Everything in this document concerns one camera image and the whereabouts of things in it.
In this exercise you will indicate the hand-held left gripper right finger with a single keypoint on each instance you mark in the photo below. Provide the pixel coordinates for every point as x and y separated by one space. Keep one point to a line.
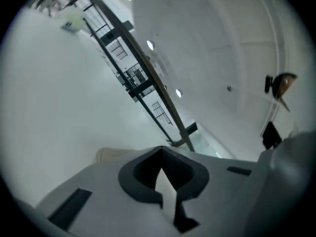
222 186

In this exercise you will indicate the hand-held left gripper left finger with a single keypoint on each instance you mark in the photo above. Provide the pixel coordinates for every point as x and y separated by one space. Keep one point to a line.
103 189

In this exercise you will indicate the black box fixture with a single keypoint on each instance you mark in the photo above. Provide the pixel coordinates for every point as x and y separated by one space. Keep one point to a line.
271 134

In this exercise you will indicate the small dark ceiling sensor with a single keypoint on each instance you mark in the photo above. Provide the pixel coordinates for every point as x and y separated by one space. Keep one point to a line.
229 88

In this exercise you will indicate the round ceiling light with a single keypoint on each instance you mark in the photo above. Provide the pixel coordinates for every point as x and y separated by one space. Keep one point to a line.
150 44
179 93

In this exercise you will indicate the black metal railing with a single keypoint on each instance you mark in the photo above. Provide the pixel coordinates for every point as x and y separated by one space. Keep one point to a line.
142 90

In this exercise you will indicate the pale green container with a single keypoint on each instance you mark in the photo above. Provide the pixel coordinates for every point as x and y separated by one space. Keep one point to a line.
74 17

